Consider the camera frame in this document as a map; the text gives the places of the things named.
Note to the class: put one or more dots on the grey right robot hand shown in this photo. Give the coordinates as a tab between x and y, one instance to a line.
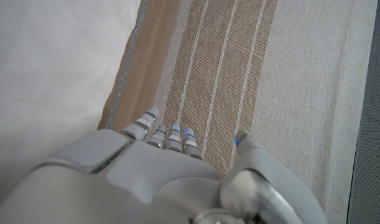
140	186

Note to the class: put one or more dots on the cream cheesecloth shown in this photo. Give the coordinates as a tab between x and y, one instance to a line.
53	68

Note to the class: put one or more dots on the beige striped backdrop cloth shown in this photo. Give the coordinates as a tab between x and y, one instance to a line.
270	77

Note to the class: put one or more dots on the grey textured side panel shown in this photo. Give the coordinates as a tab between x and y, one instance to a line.
373	140

